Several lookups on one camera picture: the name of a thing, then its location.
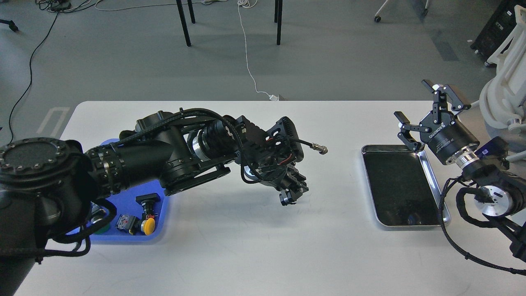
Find white chair caster base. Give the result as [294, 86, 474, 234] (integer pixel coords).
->
[373, 0, 432, 23]

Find black robot arm image left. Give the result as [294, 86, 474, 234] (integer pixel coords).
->
[0, 108, 328, 296]

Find black table leg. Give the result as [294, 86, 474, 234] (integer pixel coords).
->
[274, 0, 283, 46]
[176, 0, 196, 47]

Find silver metal tray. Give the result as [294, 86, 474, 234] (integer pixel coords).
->
[361, 144, 441, 231]

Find black table leg left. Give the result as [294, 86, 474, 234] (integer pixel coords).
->
[176, 0, 196, 47]

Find green push button switch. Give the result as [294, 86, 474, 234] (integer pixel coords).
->
[90, 203, 109, 235]

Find white cable on floor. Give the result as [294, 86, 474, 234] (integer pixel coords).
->
[237, 0, 279, 102]

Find black table leg right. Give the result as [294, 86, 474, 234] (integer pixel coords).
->
[274, 0, 283, 46]

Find blue plastic tray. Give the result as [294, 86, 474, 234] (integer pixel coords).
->
[86, 140, 173, 243]

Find white office chair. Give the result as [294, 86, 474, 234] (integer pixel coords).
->
[478, 5, 526, 162]

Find blue grey switch block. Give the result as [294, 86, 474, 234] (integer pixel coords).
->
[115, 214, 140, 235]

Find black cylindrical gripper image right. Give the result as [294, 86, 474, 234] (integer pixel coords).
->
[393, 79, 480, 165]

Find black cable on floor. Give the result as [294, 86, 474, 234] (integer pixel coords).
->
[0, 0, 95, 144]

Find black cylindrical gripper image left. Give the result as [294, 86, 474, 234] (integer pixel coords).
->
[263, 164, 309, 206]

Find yellow push button switch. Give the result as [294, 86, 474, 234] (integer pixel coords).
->
[138, 215, 156, 236]

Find black push button switch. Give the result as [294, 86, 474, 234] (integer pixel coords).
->
[135, 193, 160, 216]

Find black equipment case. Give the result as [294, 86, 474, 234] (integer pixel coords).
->
[470, 0, 525, 67]

